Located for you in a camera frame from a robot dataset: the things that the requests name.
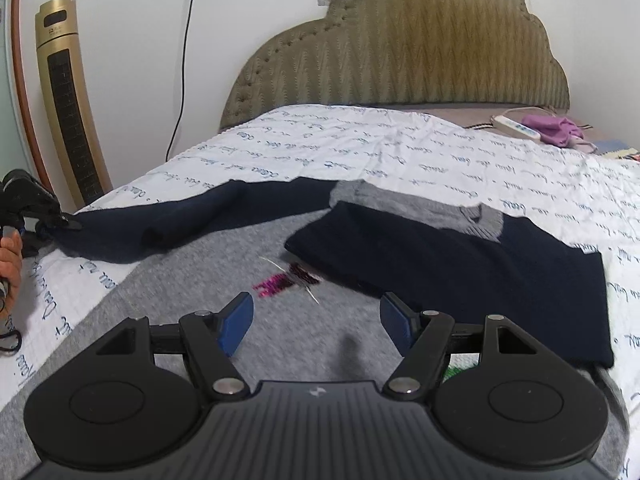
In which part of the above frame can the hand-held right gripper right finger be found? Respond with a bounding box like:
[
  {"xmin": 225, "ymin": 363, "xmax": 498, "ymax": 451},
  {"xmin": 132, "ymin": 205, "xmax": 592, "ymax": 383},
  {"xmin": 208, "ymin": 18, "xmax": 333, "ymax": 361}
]
[{"xmin": 379, "ymin": 291, "xmax": 538, "ymax": 400}]

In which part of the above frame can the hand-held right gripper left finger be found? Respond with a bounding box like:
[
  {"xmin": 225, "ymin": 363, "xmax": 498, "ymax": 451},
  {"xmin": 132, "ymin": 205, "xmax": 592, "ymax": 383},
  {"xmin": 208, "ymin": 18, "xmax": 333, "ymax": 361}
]
[{"xmin": 95, "ymin": 291, "xmax": 255, "ymax": 401}]

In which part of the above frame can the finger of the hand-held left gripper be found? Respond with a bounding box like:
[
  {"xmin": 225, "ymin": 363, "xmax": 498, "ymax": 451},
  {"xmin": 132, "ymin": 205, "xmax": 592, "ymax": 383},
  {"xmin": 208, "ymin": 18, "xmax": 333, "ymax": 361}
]
[{"xmin": 42, "ymin": 207, "xmax": 84, "ymax": 234}]

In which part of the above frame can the navy and grey sweater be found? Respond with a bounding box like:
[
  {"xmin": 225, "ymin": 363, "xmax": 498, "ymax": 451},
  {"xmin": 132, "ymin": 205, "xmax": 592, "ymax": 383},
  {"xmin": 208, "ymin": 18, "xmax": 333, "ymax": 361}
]
[{"xmin": 0, "ymin": 177, "xmax": 632, "ymax": 480}]

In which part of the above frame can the person's left hand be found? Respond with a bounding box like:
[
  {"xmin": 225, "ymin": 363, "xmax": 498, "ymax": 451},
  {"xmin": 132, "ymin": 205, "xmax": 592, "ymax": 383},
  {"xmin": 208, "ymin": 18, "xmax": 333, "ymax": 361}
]
[{"xmin": 0, "ymin": 232, "xmax": 24, "ymax": 335}]

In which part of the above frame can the gold tower fan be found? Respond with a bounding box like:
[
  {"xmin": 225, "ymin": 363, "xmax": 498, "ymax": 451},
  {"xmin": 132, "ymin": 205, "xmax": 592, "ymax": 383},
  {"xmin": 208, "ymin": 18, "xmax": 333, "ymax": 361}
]
[{"xmin": 35, "ymin": 0, "xmax": 113, "ymax": 208}]

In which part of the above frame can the white script-printed quilt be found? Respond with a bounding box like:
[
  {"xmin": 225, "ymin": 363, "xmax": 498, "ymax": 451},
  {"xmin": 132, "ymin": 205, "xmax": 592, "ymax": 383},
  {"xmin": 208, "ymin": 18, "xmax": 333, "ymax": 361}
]
[{"xmin": 0, "ymin": 104, "xmax": 640, "ymax": 480}]

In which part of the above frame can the brown striped bed sheet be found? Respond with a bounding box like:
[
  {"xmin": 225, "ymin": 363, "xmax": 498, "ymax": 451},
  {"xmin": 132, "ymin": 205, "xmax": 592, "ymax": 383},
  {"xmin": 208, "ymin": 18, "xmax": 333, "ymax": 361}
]
[{"xmin": 415, "ymin": 102, "xmax": 640, "ymax": 161}]

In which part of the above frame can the white power strip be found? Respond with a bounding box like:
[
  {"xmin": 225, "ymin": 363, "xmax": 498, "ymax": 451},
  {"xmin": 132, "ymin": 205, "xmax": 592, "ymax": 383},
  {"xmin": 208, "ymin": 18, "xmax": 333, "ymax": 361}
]
[{"xmin": 492, "ymin": 115, "xmax": 543, "ymax": 142}]

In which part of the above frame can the purple cloth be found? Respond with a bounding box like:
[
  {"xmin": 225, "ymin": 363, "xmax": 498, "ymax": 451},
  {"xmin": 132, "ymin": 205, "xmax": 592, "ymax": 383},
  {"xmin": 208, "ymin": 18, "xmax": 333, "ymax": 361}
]
[{"xmin": 522, "ymin": 114, "xmax": 583, "ymax": 148}]

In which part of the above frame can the blue striped cloth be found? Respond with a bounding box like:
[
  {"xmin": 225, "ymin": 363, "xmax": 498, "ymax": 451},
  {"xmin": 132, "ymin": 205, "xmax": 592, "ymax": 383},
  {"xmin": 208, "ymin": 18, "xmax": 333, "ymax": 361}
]
[{"xmin": 596, "ymin": 138, "xmax": 633, "ymax": 157}]

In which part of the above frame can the olive padded headboard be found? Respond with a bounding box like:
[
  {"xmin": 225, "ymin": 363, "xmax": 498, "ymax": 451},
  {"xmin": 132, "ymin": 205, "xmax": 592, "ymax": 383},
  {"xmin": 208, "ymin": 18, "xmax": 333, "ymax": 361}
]
[{"xmin": 220, "ymin": 0, "xmax": 571, "ymax": 133}]

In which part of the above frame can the orange door frame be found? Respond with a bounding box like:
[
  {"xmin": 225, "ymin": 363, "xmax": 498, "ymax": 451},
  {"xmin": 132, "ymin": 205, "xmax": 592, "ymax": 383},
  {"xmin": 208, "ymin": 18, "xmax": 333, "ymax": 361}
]
[{"xmin": 10, "ymin": 0, "xmax": 56, "ymax": 196}]

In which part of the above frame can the black power cable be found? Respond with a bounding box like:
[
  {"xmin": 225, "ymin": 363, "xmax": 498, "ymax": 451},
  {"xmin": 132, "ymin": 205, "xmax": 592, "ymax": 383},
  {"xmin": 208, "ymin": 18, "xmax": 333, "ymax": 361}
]
[{"xmin": 165, "ymin": 0, "xmax": 203, "ymax": 163}]

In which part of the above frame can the white power strip cable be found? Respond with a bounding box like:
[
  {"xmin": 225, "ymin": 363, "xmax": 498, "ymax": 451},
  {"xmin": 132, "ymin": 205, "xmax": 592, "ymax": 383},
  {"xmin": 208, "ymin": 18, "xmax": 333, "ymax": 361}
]
[{"xmin": 500, "ymin": 106, "xmax": 556, "ymax": 121}]

